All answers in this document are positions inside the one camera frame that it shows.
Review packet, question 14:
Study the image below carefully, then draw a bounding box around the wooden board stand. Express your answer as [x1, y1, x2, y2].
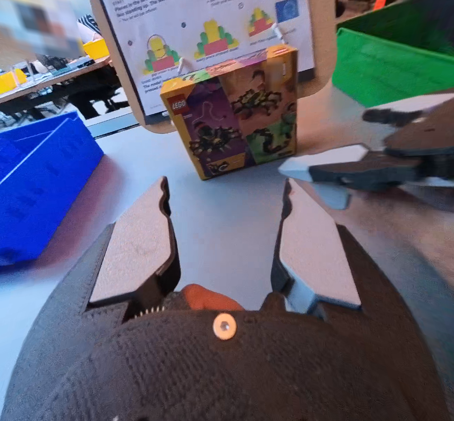
[89, 0, 337, 135]

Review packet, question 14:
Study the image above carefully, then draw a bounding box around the green plastic bin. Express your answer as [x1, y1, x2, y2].
[332, 0, 454, 108]

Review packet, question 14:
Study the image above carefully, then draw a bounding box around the long wooden table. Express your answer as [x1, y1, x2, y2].
[0, 55, 113, 104]

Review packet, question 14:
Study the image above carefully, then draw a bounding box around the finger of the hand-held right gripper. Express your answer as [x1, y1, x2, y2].
[362, 93, 454, 156]
[278, 144, 431, 211]

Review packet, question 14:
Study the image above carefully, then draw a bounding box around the small yellow bin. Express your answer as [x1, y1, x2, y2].
[83, 39, 110, 61]
[0, 68, 28, 95]

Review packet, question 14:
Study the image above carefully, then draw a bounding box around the yellow lego set box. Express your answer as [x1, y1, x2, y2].
[160, 45, 298, 180]

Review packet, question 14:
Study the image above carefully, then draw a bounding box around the blue plastic bin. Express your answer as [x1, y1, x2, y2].
[0, 111, 105, 267]

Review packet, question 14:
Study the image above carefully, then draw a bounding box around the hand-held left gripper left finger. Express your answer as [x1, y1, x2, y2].
[89, 176, 182, 308]

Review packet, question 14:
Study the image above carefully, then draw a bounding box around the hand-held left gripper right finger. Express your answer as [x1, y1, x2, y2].
[271, 178, 362, 314]

